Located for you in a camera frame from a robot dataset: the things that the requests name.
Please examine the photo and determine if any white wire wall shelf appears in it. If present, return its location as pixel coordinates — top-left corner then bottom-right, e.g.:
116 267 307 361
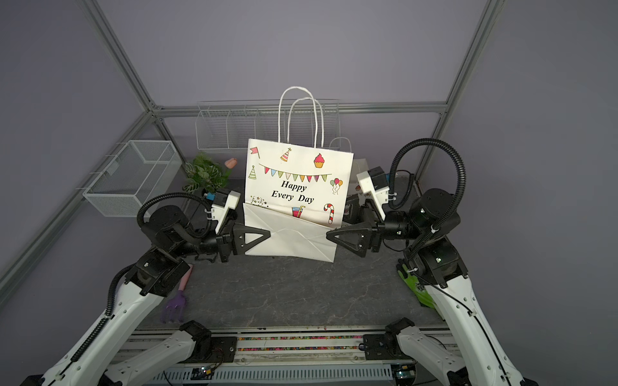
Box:
195 97 341 151

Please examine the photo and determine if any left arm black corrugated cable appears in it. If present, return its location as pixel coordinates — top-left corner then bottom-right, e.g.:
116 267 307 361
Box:
136 192 213 240

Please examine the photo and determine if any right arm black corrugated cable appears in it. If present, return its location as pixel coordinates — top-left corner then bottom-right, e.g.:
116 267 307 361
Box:
388 138 468 252

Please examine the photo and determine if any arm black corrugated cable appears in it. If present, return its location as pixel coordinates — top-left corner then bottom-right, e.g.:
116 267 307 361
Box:
388 138 468 252
136 192 213 240

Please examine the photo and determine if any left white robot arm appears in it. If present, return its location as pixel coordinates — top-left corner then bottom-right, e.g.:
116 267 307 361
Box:
23 205 270 385

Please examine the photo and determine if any white wire mesh basket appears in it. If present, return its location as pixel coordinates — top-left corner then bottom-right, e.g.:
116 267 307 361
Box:
82 140 182 217

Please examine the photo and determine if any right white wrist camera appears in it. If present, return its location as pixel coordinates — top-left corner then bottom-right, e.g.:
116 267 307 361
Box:
357 167 397 220

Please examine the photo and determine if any right rear white paper bag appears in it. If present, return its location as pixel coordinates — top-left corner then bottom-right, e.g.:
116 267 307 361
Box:
328 137 369 196

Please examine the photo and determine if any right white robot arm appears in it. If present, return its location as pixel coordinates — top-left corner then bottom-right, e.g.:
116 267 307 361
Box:
327 188 535 385

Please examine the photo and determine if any green black work glove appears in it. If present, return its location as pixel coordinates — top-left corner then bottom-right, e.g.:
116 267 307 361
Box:
396 259 435 310

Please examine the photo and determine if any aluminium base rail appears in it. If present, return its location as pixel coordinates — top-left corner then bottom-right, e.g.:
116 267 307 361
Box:
146 326 470 385

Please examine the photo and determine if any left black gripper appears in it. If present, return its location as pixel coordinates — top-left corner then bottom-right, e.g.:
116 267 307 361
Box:
174 216 270 263

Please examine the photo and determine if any green artificial plant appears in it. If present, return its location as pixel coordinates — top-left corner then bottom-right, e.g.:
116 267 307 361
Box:
183 153 231 195

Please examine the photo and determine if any white party paper bag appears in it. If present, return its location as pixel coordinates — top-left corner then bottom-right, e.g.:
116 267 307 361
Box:
242 86 354 264

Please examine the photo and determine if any pink artificial tulip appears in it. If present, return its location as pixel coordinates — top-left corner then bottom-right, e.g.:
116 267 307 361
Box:
225 159 238 169

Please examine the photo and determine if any purple small toy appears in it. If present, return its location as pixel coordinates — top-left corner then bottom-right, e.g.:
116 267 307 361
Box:
161 265 194 323

